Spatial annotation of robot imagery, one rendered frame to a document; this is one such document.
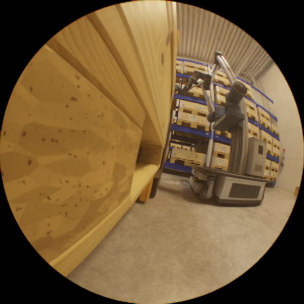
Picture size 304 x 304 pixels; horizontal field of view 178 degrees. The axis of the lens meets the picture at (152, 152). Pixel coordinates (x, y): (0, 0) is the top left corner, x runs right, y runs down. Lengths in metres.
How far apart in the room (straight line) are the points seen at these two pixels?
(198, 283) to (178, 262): 0.13
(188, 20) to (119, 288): 8.03
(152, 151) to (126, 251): 0.48
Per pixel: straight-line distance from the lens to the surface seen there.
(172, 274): 0.45
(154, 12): 0.15
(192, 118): 2.45
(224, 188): 1.07
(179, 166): 2.28
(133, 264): 0.44
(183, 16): 7.61
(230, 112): 1.39
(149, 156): 0.50
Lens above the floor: 0.40
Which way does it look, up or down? 1 degrees up
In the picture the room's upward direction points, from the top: 12 degrees clockwise
